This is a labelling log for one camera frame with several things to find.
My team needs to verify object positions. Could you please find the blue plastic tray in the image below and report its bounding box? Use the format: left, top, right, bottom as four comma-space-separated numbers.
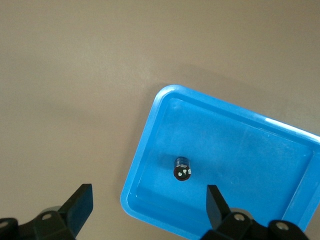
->
119, 84, 320, 238

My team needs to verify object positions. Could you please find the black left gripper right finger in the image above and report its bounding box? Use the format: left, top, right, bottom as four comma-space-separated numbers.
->
202, 184, 311, 240

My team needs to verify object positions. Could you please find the black cylindrical capacitor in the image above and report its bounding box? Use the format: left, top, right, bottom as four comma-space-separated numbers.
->
172, 156, 192, 181

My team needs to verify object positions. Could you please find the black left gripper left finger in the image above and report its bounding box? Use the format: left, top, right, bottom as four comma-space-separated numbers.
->
0, 183, 94, 240

